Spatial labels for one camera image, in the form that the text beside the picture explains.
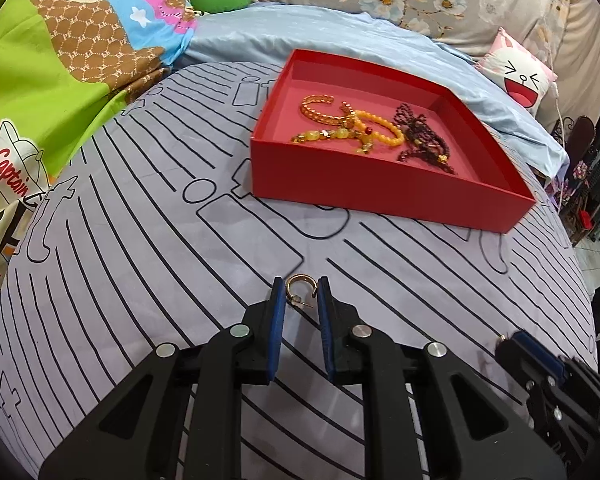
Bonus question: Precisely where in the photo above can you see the orange bead bracelet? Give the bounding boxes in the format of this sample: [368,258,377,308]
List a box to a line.
[346,109,406,149]

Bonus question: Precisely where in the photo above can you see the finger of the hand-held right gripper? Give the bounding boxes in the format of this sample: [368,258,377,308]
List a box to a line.
[494,330,567,401]

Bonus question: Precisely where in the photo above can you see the grey line-print bed sheet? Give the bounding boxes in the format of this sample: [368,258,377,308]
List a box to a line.
[0,60,600,480]

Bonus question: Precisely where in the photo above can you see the gold hoop earring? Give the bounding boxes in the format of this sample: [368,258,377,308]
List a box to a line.
[285,273,317,309]

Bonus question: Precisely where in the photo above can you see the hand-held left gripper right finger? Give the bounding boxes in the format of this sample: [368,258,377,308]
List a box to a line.
[317,275,567,480]

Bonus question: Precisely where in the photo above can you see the light blue sheet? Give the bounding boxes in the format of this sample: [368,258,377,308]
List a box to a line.
[182,2,570,176]

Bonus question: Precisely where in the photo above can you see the white cartoon face pillow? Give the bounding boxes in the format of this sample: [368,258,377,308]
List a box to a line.
[475,27,559,114]

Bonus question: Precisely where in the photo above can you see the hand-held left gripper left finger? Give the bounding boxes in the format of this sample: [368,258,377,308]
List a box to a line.
[39,277,286,480]

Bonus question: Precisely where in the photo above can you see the gold chain bangle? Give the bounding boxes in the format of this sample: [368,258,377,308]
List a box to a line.
[300,93,347,124]

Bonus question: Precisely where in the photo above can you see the dark red garnet bead bracelet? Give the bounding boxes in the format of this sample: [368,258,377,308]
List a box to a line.
[393,102,453,161]

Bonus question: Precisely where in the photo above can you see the colourful cartoon blanket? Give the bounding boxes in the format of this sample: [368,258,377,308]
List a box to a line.
[0,0,201,306]

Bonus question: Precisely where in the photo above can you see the red cardboard box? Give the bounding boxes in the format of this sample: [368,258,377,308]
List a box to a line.
[250,49,537,234]

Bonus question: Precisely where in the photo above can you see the yellow translucent bead bracelet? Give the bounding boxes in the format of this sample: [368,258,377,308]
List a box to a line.
[290,126,377,157]

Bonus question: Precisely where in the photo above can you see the beige cloth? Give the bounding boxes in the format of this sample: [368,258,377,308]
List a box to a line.
[550,0,600,131]

